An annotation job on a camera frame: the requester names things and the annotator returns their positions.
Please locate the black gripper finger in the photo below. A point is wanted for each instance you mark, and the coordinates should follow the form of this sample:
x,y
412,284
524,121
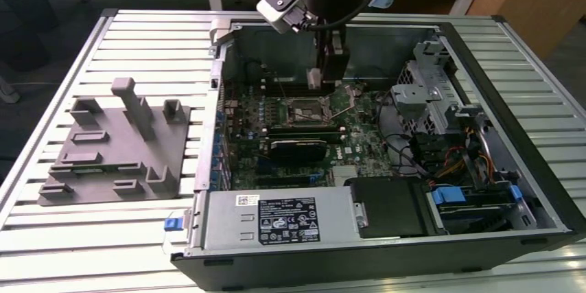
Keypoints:
x,y
336,66
317,49

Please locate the thin metal locking lever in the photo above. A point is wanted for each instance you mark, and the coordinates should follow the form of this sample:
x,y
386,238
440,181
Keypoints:
x,y
284,90
342,111

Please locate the CPU socket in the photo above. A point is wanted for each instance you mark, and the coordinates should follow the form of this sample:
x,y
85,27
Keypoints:
x,y
305,112

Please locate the black RAM slot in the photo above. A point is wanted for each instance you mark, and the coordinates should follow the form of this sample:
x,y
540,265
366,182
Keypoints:
x,y
273,84
301,128
273,80
273,88
301,131
273,93
301,135
336,139

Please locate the silver metal drive cage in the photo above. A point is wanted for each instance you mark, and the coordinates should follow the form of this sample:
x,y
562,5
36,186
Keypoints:
x,y
411,95

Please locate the green motherboard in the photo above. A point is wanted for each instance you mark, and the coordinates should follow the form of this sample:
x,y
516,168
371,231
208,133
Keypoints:
x,y
366,142

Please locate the black graphics card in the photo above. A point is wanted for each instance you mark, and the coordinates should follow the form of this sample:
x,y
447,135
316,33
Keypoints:
x,y
297,152

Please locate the blue rear port connector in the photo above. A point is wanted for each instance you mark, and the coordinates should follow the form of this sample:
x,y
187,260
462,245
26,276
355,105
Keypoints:
x,y
220,114
215,152
216,137
216,165

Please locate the silver chipset heatsink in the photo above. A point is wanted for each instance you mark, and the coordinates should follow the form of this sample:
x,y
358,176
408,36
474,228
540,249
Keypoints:
x,y
346,173

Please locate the black plastic shroud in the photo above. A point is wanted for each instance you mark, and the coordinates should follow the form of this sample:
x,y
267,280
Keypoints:
x,y
388,204

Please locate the hard disk in blue carrier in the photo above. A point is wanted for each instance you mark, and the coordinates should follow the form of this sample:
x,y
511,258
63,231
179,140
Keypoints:
x,y
448,197

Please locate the brown wooden cabinet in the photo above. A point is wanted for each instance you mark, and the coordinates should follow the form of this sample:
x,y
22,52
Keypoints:
x,y
539,8

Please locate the silver power supply unit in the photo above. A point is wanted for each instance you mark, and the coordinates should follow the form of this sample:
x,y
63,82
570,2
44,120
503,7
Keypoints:
x,y
219,221

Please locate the black PC case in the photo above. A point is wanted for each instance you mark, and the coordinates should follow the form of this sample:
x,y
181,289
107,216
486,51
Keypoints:
x,y
320,265

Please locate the blue latch clip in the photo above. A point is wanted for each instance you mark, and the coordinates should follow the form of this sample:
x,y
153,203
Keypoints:
x,y
171,223

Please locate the grey parts rack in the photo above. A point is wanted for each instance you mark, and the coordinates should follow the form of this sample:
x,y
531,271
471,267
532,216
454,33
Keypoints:
x,y
119,183

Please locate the green RAM stick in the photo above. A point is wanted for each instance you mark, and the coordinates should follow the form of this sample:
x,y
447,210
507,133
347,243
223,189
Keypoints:
x,y
97,168

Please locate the white camera black faceplate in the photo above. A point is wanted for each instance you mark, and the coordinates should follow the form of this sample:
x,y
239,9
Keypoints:
x,y
273,15

